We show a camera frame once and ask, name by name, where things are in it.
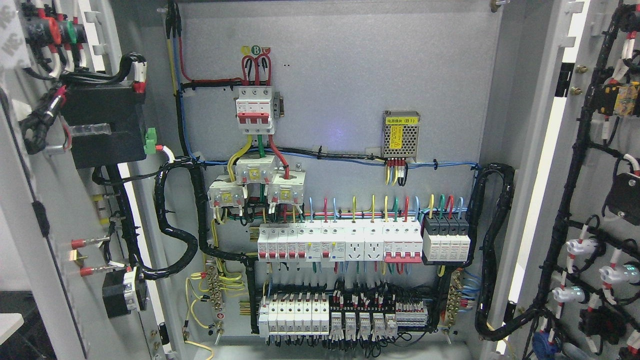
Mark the black white surge protector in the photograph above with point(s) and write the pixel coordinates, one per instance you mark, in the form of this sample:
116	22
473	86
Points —
445	240

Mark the brass ground bar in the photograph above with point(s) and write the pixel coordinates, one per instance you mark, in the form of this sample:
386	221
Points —
453	300
215	290

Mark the white red main breaker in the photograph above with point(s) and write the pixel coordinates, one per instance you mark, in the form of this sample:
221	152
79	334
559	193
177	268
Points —
255	110

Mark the brass ground bar right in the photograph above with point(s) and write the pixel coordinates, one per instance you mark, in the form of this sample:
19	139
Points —
453	300

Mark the perforated metal power supply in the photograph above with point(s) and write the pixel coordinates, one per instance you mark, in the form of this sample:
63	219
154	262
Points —
400	134

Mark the lower relay terminal row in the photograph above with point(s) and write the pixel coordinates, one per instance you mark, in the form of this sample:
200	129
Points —
340	318

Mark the grey cabinet door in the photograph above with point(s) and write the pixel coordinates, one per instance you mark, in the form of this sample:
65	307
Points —
560	256
45	205

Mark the white rotary selector switch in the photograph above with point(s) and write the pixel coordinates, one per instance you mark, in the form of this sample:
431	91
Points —
124	291

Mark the brass ground bar left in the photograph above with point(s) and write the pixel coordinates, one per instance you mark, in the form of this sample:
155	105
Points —
215	290

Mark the black digital power meter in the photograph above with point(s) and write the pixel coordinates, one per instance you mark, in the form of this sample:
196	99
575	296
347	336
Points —
106	123

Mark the white current transformer group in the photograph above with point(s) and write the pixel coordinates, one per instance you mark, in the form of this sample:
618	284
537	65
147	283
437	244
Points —
251	172

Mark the white socket breaker row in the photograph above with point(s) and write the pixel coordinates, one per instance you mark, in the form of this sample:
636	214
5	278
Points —
341	241

